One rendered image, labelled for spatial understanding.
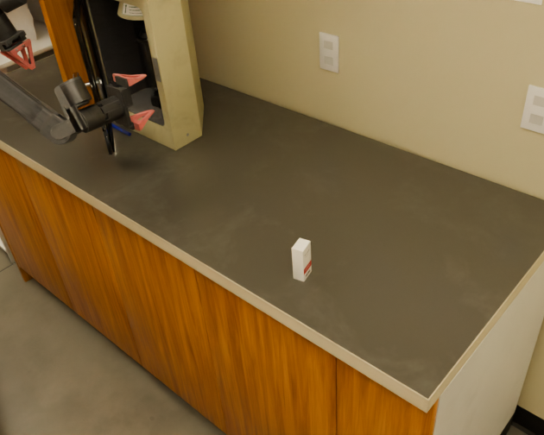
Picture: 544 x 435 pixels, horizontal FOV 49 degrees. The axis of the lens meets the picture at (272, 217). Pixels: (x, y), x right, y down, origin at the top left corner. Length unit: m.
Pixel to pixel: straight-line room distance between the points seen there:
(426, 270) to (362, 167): 0.44
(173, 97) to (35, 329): 1.37
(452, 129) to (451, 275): 0.49
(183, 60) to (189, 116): 0.18
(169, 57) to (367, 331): 0.95
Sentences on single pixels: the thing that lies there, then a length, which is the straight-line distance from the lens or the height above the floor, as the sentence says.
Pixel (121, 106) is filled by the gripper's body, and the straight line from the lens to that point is 1.55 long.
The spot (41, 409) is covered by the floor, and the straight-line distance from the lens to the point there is 2.52.
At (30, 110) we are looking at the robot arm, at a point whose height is 1.25.
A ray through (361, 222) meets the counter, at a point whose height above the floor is 0.94.
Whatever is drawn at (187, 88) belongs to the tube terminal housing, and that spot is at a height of 1.11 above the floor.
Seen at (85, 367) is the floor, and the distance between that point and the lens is 2.58.
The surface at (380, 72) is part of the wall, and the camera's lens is 1.79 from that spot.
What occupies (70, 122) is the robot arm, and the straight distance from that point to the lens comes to 1.52.
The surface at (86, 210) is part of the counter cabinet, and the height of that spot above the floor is 0.82.
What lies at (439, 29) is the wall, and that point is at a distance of 1.65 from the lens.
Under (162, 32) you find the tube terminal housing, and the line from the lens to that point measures 1.73.
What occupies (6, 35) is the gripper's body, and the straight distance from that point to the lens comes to 1.82.
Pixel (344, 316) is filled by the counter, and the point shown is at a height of 0.94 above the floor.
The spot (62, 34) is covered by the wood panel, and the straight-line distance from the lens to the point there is 2.00.
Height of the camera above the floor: 1.89
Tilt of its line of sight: 38 degrees down
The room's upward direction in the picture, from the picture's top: 5 degrees counter-clockwise
